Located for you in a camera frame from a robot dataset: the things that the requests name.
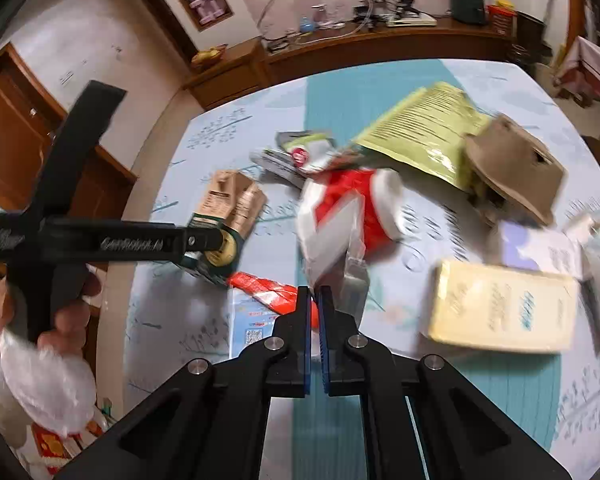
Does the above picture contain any brown and green carton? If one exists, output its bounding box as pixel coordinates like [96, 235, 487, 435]
[182, 170, 268, 288]

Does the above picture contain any long wooden sideboard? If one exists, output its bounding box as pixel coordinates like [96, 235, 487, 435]
[182, 12, 518, 111]

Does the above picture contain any red printed box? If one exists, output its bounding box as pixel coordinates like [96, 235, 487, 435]
[30, 422, 106, 476]

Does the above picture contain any yellow-green printed packet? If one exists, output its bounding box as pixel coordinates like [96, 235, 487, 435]
[352, 81, 491, 193]

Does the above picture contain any side table with white cloth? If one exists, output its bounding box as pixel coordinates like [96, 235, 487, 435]
[555, 35, 600, 156]

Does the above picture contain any black speaker box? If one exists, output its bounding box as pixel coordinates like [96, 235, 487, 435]
[515, 11, 551, 63]

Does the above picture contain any grey foil wrapper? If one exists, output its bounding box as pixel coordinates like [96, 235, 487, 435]
[250, 131, 331, 191]

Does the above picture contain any wall niche with pink ornaments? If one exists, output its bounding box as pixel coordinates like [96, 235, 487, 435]
[175, 0, 233, 33]

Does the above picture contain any brown wooden door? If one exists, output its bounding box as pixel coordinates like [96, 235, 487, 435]
[0, 42, 138, 211]

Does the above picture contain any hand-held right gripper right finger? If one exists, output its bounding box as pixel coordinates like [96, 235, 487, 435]
[317, 285, 573, 480]

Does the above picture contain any brown cardboard tray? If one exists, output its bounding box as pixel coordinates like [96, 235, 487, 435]
[462, 114, 567, 226]

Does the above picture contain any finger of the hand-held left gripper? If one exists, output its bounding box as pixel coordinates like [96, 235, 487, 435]
[182, 225, 231, 263]

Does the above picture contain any grey hanging cable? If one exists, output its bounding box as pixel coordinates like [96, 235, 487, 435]
[257, 0, 287, 41]

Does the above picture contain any red plastic basket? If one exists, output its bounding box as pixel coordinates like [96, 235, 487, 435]
[487, 4, 516, 36]

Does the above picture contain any bunch of bananas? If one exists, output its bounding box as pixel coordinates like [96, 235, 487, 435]
[190, 45, 228, 68]

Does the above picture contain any person's left hand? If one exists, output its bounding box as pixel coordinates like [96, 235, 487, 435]
[0, 265, 103, 353]

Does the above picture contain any red and white plastic bag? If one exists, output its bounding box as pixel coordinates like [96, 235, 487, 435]
[297, 167, 406, 321]

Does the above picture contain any white and lavender box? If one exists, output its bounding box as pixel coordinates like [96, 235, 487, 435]
[495, 220, 588, 278]

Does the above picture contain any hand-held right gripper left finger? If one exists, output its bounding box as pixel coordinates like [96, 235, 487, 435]
[55, 285, 314, 480]

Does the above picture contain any light blue printed tablecloth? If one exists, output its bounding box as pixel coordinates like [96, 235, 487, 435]
[97, 57, 600, 480]

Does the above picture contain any cream yellow box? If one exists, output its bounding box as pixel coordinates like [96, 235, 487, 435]
[420, 259, 580, 356]

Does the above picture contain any white set-top device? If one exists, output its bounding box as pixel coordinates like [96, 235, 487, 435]
[386, 12, 438, 27]

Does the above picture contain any dark brown doorway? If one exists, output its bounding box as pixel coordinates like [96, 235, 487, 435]
[126, 0, 201, 58]

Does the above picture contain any red foil wrapper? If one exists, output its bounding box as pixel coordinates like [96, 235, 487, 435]
[228, 271, 301, 316]

